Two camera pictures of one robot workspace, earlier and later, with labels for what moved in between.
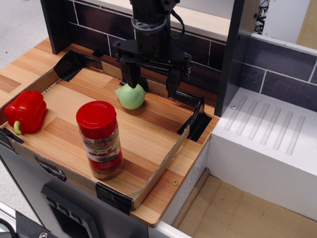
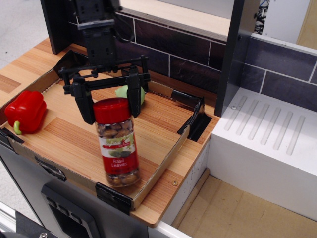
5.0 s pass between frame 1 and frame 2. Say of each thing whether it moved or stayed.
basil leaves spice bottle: moved
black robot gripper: moved
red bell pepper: stayed
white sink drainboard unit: stayed
